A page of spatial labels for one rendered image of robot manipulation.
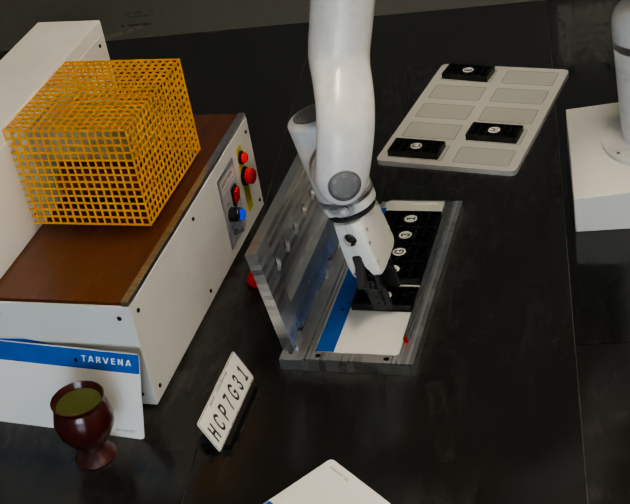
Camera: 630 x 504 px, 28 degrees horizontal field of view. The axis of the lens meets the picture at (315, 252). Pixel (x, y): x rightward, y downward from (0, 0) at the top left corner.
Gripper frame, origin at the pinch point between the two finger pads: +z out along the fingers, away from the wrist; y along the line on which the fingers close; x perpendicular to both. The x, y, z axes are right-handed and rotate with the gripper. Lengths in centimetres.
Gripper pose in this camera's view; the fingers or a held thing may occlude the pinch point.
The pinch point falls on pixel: (384, 288)
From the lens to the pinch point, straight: 194.8
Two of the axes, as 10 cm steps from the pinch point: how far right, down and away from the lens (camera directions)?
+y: 2.6, -5.7, 7.8
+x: -9.0, 1.5, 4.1
